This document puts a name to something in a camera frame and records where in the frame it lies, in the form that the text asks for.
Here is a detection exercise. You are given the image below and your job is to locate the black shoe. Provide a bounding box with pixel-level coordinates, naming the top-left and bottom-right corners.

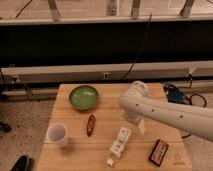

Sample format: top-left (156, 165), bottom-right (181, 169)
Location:
top-left (10, 155), bottom-right (30, 171)

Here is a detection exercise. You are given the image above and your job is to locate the black hanging cable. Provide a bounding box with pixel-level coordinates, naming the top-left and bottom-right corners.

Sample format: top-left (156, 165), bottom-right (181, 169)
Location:
top-left (120, 13), bottom-right (153, 81)

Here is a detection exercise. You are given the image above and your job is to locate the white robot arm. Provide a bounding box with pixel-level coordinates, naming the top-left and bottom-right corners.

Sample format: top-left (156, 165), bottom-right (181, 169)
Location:
top-left (119, 81), bottom-right (213, 142)

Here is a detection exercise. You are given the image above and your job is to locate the green ceramic bowl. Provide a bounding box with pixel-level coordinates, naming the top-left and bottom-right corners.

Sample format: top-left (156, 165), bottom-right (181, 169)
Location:
top-left (69, 85), bottom-right (99, 111)

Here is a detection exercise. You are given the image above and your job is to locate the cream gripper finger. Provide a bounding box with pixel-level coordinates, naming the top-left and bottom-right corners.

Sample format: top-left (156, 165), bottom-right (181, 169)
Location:
top-left (138, 119), bottom-right (146, 135)

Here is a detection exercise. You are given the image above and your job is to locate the white plastic bottle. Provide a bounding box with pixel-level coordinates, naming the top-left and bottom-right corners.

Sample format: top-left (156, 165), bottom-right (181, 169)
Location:
top-left (106, 127), bottom-right (132, 166)

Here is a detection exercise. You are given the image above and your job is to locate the translucent plastic cup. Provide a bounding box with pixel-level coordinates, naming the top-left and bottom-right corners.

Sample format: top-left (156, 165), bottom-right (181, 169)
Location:
top-left (46, 122), bottom-right (68, 148)

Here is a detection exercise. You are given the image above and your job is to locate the red chili pepper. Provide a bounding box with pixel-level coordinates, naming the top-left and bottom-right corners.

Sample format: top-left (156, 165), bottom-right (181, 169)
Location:
top-left (87, 114), bottom-right (96, 137)

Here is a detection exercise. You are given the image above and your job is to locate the black floor cable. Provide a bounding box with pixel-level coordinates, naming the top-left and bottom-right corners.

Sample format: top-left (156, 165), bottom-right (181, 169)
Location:
top-left (162, 82), bottom-right (208, 140)

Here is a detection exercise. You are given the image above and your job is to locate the black orange rectangular box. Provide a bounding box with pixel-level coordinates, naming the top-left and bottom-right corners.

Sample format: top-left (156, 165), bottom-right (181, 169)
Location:
top-left (149, 139), bottom-right (169, 167)

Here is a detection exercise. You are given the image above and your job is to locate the blue power adapter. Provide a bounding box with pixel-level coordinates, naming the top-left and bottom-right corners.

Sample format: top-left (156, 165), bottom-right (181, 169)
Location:
top-left (168, 90), bottom-right (183, 104)

